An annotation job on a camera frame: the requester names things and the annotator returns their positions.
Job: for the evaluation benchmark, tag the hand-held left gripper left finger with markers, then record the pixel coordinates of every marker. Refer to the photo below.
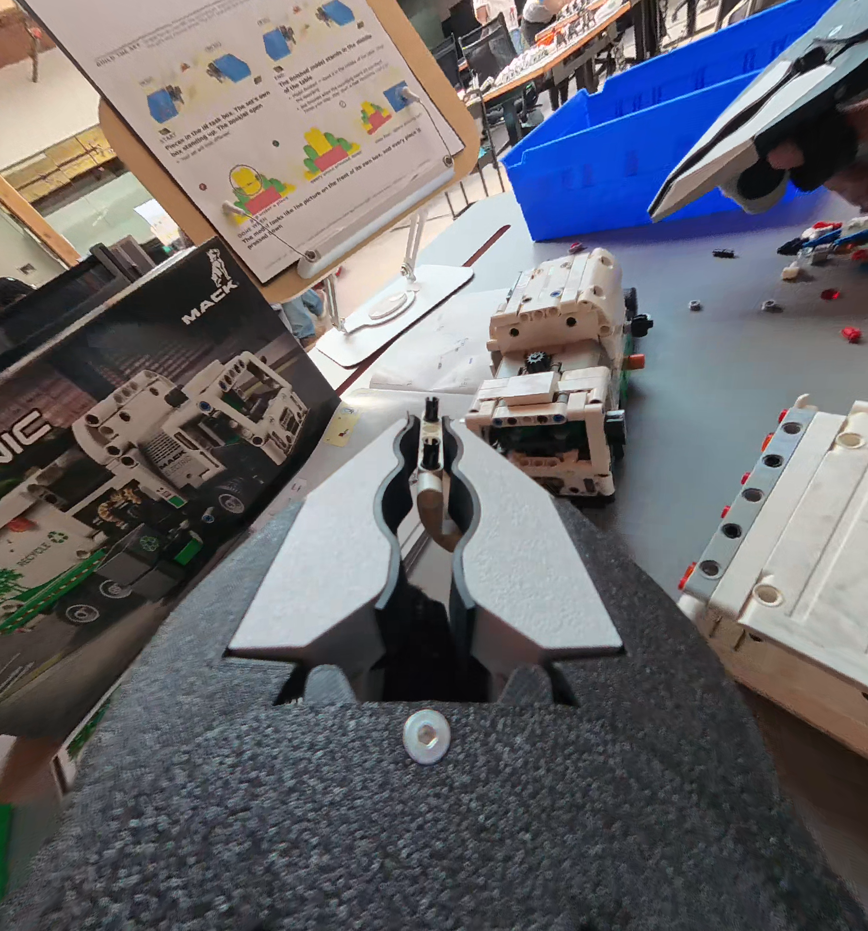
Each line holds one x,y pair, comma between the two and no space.
317,567

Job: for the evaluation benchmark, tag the wooden clipboard board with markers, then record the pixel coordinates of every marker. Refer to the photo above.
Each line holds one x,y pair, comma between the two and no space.
448,109

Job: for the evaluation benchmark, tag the blue storage bin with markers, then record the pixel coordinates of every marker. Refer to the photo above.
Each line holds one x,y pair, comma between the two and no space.
608,167

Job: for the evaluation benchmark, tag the wooden frame beam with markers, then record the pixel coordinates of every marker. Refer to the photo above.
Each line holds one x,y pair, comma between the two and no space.
19,200

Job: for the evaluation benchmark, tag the small white lego beam assembly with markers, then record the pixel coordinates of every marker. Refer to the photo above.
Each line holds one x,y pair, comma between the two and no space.
430,465

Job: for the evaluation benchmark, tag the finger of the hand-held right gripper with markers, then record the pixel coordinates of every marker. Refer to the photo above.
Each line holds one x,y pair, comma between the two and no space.
703,182
758,91

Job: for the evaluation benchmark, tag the lego set box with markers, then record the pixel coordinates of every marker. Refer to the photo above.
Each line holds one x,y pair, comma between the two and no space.
150,451

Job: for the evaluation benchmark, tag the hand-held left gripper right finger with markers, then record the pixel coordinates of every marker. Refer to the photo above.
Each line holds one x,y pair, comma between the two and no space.
536,574

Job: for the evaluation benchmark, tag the white and green lego truck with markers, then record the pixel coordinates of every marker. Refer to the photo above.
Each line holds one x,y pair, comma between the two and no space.
550,305

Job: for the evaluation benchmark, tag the printed instruction sheet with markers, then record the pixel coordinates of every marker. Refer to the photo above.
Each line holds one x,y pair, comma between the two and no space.
259,109

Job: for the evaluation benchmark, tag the pile of small lego pieces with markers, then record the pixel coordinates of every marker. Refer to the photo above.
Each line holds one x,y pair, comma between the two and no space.
841,244

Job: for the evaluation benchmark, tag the lego instruction booklet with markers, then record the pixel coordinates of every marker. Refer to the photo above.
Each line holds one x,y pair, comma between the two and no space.
419,364

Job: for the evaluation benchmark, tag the white document stand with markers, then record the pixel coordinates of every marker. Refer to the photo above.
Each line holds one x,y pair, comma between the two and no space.
405,291

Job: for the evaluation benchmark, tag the black office chair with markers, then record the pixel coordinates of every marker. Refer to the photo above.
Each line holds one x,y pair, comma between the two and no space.
488,51

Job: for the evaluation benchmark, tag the black lego pin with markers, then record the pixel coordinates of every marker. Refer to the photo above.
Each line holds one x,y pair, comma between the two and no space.
432,407

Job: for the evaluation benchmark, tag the background work table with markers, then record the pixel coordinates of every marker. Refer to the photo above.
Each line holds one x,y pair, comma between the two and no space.
572,43

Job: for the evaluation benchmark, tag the white lego container assembly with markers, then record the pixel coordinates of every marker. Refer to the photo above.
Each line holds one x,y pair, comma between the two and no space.
812,524

